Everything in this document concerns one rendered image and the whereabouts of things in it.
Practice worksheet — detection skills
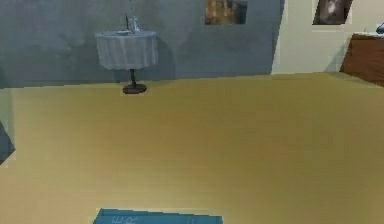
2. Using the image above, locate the dark grey angular object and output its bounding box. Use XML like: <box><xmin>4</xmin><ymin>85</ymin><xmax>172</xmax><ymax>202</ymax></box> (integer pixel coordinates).
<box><xmin>0</xmin><ymin>120</ymin><xmax>16</xmax><ymax>166</ymax></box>

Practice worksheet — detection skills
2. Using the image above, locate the brown framed wall picture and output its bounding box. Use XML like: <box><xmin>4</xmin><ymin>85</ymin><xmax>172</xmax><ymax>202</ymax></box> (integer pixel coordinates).
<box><xmin>204</xmin><ymin>0</ymin><xmax>249</xmax><ymax>26</ymax></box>

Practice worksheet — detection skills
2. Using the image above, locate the brown wooden cabinet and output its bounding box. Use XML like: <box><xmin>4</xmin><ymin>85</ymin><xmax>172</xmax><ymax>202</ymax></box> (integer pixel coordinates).
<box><xmin>339</xmin><ymin>32</ymin><xmax>384</xmax><ymax>88</ymax></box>

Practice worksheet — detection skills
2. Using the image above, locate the dark framed wall picture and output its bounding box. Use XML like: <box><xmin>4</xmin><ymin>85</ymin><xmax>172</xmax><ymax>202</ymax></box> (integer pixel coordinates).
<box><xmin>312</xmin><ymin>0</ymin><xmax>354</xmax><ymax>26</ymax></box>

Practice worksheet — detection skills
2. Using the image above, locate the blue book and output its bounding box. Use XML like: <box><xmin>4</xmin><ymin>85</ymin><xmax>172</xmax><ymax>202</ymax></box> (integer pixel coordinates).
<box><xmin>92</xmin><ymin>208</ymin><xmax>224</xmax><ymax>224</ymax></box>

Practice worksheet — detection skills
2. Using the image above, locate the round table with white cloth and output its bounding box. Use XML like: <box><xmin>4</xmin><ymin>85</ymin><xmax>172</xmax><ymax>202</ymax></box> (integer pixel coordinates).
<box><xmin>94</xmin><ymin>30</ymin><xmax>159</xmax><ymax>95</ymax></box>

